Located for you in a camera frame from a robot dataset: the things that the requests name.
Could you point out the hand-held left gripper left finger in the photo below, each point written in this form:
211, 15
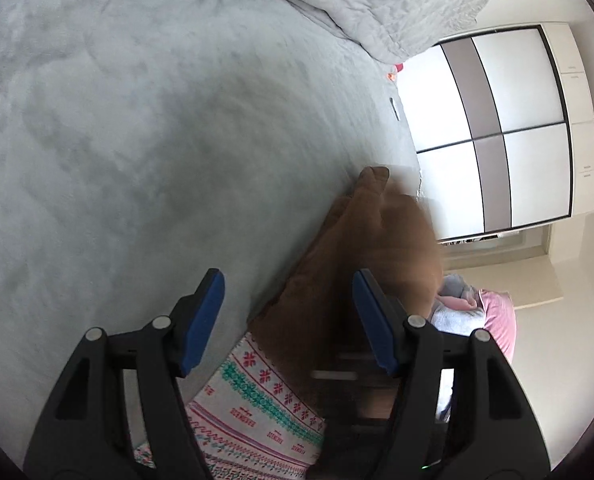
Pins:
204, 325

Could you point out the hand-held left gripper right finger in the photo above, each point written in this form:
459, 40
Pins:
377, 330

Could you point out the brown coat with fur collar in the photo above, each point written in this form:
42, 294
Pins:
367, 240

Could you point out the pale pink folded blanket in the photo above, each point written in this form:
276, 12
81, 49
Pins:
452, 301

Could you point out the light blue fleece blanket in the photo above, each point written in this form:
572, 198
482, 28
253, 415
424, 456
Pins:
457, 321

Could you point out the patterned knit-print blanket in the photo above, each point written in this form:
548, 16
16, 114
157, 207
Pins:
257, 410

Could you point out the pink velvet pillow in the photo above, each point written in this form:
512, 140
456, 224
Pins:
499, 320

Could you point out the small white flat object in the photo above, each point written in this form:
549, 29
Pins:
395, 109

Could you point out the white and grey wardrobe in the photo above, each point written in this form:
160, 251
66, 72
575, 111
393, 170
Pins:
527, 85

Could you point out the grey quilted blanket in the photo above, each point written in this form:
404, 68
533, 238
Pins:
402, 0

